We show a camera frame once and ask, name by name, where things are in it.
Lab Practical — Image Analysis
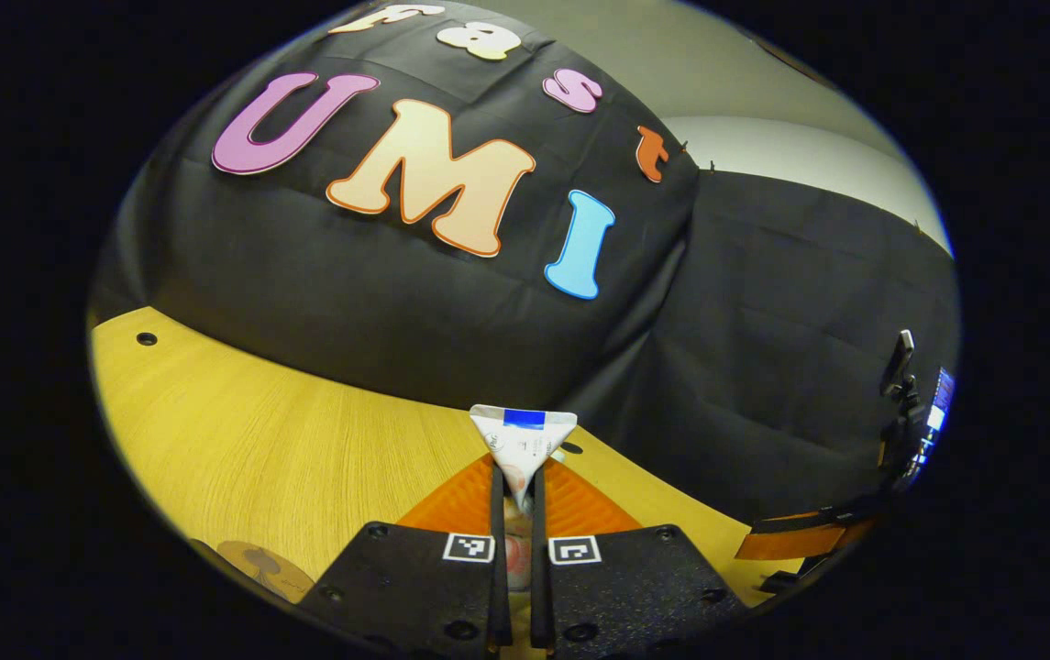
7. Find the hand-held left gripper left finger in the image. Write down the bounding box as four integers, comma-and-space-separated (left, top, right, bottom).
297, 454, 514, 656

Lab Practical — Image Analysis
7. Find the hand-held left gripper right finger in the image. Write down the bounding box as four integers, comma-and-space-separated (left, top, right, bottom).
529, 458, 750, 656

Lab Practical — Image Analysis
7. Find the round brown coaster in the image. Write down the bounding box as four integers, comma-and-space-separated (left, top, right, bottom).
216, 539, 316, 604

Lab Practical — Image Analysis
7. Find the white toothpaste tube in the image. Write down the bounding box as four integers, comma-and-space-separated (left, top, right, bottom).
470, 404, 579, 592

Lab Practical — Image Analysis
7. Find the yellow wooden desktop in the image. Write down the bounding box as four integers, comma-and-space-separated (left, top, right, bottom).
89, 307, 805, 656

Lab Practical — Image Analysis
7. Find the lit blue screen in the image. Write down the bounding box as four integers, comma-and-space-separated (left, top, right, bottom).
921, 367, 956, 482

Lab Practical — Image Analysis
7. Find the black backdrop cloth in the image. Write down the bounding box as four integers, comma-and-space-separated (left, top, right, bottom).
89, 0, 961, 523

